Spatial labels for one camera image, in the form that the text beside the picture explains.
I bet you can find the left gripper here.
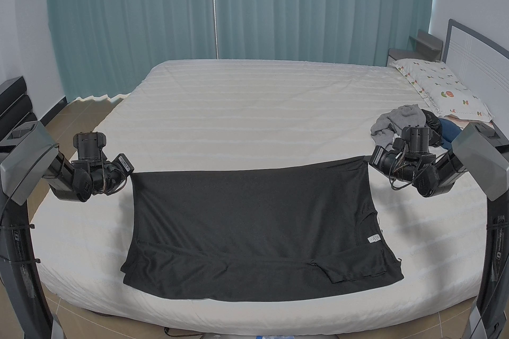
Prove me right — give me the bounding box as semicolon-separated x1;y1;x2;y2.
104;153;135;193

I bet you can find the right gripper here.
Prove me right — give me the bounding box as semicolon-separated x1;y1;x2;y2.
369;146;404;177

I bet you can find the black T-shirt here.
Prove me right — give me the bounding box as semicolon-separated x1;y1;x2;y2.
120;155;405;302

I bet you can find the pile of clothes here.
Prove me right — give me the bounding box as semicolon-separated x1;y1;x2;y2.
370;104;464;150

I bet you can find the bed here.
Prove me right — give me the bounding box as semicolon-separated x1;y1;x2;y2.
30;19;509;336

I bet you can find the white printed pillow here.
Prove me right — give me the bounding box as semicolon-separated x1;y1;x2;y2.
392;58;494;120

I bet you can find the black chest of drawers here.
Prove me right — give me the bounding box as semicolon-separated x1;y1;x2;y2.
0;76;39;144

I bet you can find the grey bedside table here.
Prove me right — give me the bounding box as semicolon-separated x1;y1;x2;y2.
387;29;444;68

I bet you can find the black cable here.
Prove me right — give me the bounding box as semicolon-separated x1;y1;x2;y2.
388;171;415;192
164;327;207;339

